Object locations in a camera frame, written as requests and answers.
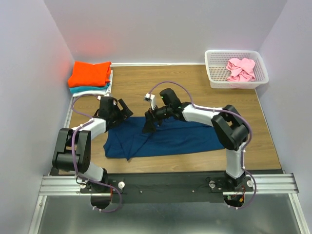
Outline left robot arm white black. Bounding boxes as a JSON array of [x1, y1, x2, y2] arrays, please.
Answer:
[[52, 96, 133, 193]]

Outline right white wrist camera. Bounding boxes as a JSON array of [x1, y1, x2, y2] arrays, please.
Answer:
[[144, 93, 156, 110]]

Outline purple cable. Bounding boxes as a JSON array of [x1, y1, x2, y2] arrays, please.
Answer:
[[147, 81, 257, 210], [71, 93, 122, 213]]

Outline folded teal t shirt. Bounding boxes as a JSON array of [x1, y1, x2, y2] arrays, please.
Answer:
[[69, 83, 110, 94]]

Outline pink t shirt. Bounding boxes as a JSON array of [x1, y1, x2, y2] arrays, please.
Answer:
[[226, 58, 255, 82]]

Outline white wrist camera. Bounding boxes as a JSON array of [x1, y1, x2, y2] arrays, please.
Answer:
[[144, 93, 156, 110], [97, 93, 113, 101]]

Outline folded orange t shirt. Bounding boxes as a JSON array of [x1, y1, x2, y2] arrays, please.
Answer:
[[68, 61, 111, 88]]

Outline aluminium rail frame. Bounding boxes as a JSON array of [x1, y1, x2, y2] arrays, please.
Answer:
[[28, 97, 308, 234]]

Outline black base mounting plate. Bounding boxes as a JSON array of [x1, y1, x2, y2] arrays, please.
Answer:
[[80, 171, 254, 211]]

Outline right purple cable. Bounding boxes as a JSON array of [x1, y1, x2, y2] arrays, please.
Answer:
[[147, 81, 257, 210]]

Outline white plastic basket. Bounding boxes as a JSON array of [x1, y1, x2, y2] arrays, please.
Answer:
[[204, 50, 269, 89]]

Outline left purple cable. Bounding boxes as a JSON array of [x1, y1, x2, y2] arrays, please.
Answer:
[[71, 93, 122, 213]]

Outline dark blue t shirt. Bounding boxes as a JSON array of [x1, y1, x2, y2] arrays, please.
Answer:
[[103, 117, 224, 160]]

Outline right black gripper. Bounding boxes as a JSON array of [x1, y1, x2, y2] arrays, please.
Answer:
[[141, 103, 172, 134]]

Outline folded white t shirt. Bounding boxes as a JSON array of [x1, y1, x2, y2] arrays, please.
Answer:
[[72, 71, 113, 98]]

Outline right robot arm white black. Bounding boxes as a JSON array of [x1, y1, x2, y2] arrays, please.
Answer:
[[142, 88, 251, 191]]

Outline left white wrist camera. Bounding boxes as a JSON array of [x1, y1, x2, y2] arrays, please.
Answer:
[[97, 93, 113, 101]]

